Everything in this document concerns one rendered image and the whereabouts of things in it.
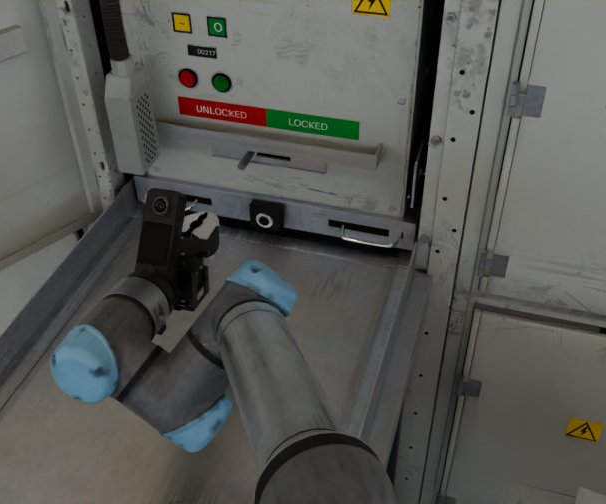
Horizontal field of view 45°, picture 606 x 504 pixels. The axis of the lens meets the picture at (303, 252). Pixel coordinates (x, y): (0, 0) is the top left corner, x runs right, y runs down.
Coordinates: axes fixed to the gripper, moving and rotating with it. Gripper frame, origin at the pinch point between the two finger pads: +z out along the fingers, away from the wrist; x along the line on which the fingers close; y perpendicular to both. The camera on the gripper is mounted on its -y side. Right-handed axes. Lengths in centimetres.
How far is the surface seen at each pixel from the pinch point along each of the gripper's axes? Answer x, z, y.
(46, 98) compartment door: -37.6, 18.3, -6.4
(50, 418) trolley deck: -16.9, -20.4, 26.3
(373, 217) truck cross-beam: 19.1, 27.1, 10.7
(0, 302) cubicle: -66, 28, 49
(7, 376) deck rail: -27.2, -15.7, 25.0
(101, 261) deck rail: -26.6, 11.8, 20.4
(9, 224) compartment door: -43.6, 10.3, 15.2
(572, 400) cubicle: 59, 27, 41
